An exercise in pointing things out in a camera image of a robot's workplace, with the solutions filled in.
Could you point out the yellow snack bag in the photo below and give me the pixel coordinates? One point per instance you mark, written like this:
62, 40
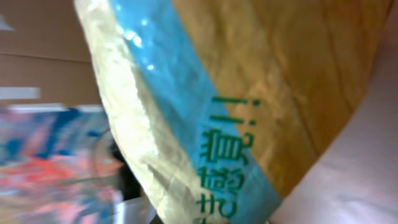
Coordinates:
220, 107

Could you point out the colourful blurred poster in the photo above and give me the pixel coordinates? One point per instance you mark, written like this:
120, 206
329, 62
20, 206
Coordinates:
56, 166

